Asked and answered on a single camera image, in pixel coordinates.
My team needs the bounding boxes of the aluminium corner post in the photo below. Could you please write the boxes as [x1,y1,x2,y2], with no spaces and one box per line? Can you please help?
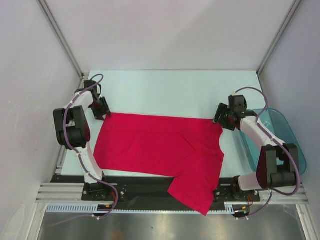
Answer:
[256,0,304,78]
[36,0,84,78]

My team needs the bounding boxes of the red t shirt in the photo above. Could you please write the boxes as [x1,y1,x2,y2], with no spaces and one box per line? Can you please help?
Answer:
[94,113,224,215]

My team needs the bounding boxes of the white cable duct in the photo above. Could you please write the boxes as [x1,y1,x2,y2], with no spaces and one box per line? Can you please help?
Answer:
[46,202,249,215]

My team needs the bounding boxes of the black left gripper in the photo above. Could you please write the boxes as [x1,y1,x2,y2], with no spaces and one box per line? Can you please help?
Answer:
[89,96,111,121]

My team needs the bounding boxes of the left aluminium corner post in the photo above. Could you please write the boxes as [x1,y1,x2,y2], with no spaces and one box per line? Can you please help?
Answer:
[36,0,84,78]

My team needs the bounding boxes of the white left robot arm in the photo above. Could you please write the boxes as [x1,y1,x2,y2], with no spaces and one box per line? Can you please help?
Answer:
[53,78,112,200]

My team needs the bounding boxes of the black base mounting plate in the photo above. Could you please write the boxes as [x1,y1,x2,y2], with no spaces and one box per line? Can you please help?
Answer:
[49,174,262,211]

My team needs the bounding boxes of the right aluminium corner post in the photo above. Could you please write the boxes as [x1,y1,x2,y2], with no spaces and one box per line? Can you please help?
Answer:
[256,0,304,78]

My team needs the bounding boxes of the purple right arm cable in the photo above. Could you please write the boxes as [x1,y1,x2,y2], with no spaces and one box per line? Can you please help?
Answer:
[231,86,301,222]

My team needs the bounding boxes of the teal plastic basin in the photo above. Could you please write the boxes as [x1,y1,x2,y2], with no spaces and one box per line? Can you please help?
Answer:
[236,107,308,176]

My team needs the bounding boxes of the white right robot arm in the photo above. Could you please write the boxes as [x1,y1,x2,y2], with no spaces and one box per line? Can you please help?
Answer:
[213,95,301,201]

